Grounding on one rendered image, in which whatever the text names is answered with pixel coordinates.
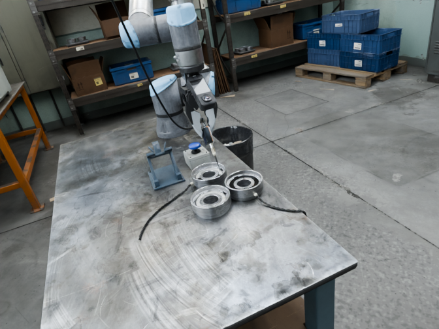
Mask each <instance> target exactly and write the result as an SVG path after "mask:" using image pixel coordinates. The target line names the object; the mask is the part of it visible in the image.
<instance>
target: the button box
mask: <svg viewBox="0 0 439 329"><path fill-rule="evenodd" d="M183 152H184V157H185V160H186V164H187V165H188V167H190V169H191V170H193V169H194V168H195V167H197V166H199V165H201V164H205V163H211V160H210V154H209V152H208V151H207V150H206V149H205V148H204V147H203V146H200V148H198V149H197V151H194V150H193V149H189V150H186V151H183Z"/></svg>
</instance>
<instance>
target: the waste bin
mask: <svg viewBox="0 0 439 329"><path fill-rule="evenodd" d="M212 136H214V137H215V138H216V139H217V140H219V141H220V142H221V143H222V144H223V145H224V144H229V143H230V142H232V143H234V142H238V141H242V142H240V143H237V144H233V145H229V146H225V147H226V148H227V149H229V150H230V151H231V152H232V153H234V154H235V155H236V156H237V157H238V158H239V159H240V160H241V161H243V162H244V163H245V164H246V165H248V166H249V167H250V168H251V169H252V170H254V169H253V132H252V130H251V129H249V128H247V127H243V126H238V125H233V126H226V127H221V128H218V129H215V130H213V132H212Z"/></svg>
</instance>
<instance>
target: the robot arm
mask: <svg viewBox="0 0 439 329"><path fill-rule="evenodd" d="M168 1H169V2H171V6H169V7H167V9H166V14H162V15H158V16H154V10H153V0H129V20H126V21H125V22H124V24H125V26H126V28H127V31H128V33H129V35H130V37H131V40H132V41H133V44H134V46H135V48H140V47H143V46H149V45H153V44H160V43H164V42H171V41H172V44H173V47H174V52H175V54H176V55H175V56H174V59H176V61H177V64H178V66H179V71H180V73H181V75H182V77H181V78H177V77H176V75H174V74H172V75H167V76H163V77H161V78H158V79H157V80H154V81H153V82H152V85H153V87H154V89H155V91H156V93H157V95H158V97H159V98H160V100H161V102H162V103H163V106H164V107H165V109H166V111H167V112H168V113H169V115H170V116H171V118H172V119H173V120H174V121H175V122H176V123H177V124H179V126H181V127H184V128H190V127H191V124H192V126H193V128H194V129H195V131H196V133H197V134H198V135H199V136H200V137H201V138H202V137H203V131H202V129H201V127H202V125H201V124H200V118H201V115H200V113H199V112H198V111H196V110H198V107H199V108H200V110H201V111H204V114H205V116H206V117H207V124H208V126H209V127H210V130H211V133H212V132H213V130H214V126H215V122H216V116H217V111H218V105H217V102H216V98H215V81H214V72H212V71H210V69H209V67H208V66H207V65H205V64H204V57H203V50H202V46H201V40H200V36H199V28H198V25H197V15H196V13H195V7H194V3H193V0H168ZM119 31H120V37H121V39H122V42H123V45H124V46H125V47H126V48H133V47H132V45H131V43H130V41H129V39H128V36H127V34H126V32H125V30H124V28H123V25H122V23H120V24H119ZM149 88H150V96H151V97H152V101H153V104H154V109H155V113H156V116H157V126H156V132H157V136H158V137H159V138H164V139H170V138H177V137H180V136H183V135H185V134H187V133H188V132H190V130H191V129H190V130H184V129H181V128H179V127H178V126H176V125H175V124H174V123H173V122H172V121H171V119H170V118H169V117H168V115H167V114H166V113H165V111H164V109H163V108H162V106H161V105H160V103H159V101H158V99H157V97H156V95H155V93H154V91H153V89H152V87H151V85H150V86H149ZM183 106H185V113H186V114H185V113H184V109H183ZM194 109H196V110H194ZM189 121H190V122H191V123H190V122H189Z"/></svg>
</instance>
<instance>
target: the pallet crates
mask: <svg viewBox="0 0 439 329"><path fill-rule="evenodd" d="M331 14H334V16H329V15H331ZM379 16H380V8H376V9H363V10H341V11H338V12H334V13H330V14H326V15H323V16H322V29H318V30H315V31H319V33H314V32H315V31H311V32H308V33H307V45H308V47H307V49H308V52H307V53H308V62H307V63H305V64H304V65H299V66H297V67H296V69H295V70H296V71H295V74H296V77H300V78H307V79H311V80H318V81H322V82H329V83H334V84H340V85H345V86H351V87H358V88H363V89H366V88H369V87H370V85H371V80H376V81H381V82H384V81H386V80H388V79H390V76H391V72H392V73H398V74H404V73H405V72H407V61H403V60H398V56H399V52H400V51H399V50H400V38H401V34H402V29H403V28H378V26H379ZM307 70H309V71H316V72H323V77H320V76H312V75H308V72H307ZM336 75H342V76H350V77H355V79H356V80H355V82H348V81H343V80H336Z"/></svg>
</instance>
